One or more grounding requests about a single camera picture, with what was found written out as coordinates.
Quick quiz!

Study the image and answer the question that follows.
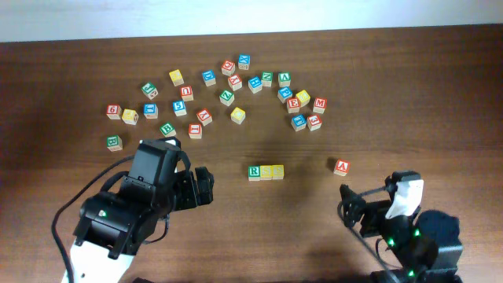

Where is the green R block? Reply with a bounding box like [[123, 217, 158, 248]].
[[248, 166, 261, 182]]

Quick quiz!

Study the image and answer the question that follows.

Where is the yellow S block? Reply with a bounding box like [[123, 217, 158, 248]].
[[259, 165, 273, 180], [271, 164, 285, 180]]

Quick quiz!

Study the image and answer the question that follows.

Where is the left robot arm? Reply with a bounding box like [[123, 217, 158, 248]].
[[61, 138, 215, 282]]

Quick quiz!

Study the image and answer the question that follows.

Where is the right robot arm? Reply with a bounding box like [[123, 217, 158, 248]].
[[337, 171, 464, 283]]

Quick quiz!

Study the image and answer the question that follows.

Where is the red A block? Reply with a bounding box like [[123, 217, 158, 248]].
[[333, 159, 351, 176]]

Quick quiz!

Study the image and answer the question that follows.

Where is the red I block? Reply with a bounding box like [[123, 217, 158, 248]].
[[188, 123, 203, 139]]

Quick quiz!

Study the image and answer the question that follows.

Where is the green B block centre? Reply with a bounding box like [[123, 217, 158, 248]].
[[160, 123, 177, 138]]

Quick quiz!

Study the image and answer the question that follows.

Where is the green b block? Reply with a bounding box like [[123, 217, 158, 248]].
[[106, 135, 123, 152], [160, 123, 177, 138]]

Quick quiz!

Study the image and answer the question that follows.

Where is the red K block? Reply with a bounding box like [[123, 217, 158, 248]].
[[196, 108, 213, 127]]

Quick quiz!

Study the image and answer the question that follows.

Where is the yellow block centre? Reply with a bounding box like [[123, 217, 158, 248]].
[[230, 107, 246, 124]]

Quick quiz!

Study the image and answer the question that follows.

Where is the blue 5 block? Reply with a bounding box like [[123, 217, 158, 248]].
[[172, 101, 187, 116]]

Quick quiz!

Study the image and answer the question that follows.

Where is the green Z block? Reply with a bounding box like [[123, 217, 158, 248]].
[[219, 90, 235, 107]]

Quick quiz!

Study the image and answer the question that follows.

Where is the green B block left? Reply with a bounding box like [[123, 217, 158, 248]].
[[106, 135, 123, 152]]

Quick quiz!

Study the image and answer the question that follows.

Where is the red U block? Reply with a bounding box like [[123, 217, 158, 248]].
[[180, 86, 194, 101]]

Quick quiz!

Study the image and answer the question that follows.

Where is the red 3 block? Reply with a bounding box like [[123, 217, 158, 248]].
[[307, 115, 322, 131]]

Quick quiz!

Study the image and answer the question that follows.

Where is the yellow W block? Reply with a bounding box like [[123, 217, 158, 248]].
[[121, 108, 139, 125]]

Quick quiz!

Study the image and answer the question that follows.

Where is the blue E block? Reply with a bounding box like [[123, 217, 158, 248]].
[[291, 114, 307, 131]]

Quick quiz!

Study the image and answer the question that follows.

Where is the red Y block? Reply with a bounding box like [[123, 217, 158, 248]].
[[228, 74, 243, 91]]

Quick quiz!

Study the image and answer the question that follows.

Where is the blue D block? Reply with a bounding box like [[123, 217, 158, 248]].
[[202, 70, 216, 86]]

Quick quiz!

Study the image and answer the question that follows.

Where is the red M block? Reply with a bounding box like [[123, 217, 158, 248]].
[[313, 97, 327, 114]]

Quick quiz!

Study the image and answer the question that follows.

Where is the green J block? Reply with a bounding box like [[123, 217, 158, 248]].
[[141, 82, 159, 100]]

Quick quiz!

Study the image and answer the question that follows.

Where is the yellow block top left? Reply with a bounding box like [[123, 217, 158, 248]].
[[168, 69, 185, 86]]

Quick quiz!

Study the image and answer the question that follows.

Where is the blue H block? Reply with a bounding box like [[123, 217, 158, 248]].
[[248, 76, 263, 94]]

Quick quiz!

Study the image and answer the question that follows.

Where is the red 6 block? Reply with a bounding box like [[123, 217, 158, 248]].
[[106, 104, 122, 120]]

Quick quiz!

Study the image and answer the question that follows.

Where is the red C block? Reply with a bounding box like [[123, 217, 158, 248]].
[[221, 60, 236, 76]]

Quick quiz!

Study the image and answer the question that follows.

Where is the red E block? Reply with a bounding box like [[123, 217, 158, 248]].
[[286, 97, 300, 114]]

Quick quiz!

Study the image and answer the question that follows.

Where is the blue P block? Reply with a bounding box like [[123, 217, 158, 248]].
[[277, 86, 292, 104]]

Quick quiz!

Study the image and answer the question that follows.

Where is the yellow block right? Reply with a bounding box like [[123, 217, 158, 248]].
[[296, 90, 310, 107]]

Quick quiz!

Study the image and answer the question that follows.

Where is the green N block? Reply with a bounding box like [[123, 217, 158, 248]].
[[261, 72, 274, 87]]

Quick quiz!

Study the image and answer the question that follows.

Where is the blue X block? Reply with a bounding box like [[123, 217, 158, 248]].
[[237, 54, 251, 70]]

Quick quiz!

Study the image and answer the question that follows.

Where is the green V block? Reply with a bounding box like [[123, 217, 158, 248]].
[[278, 72, 292, 88]]

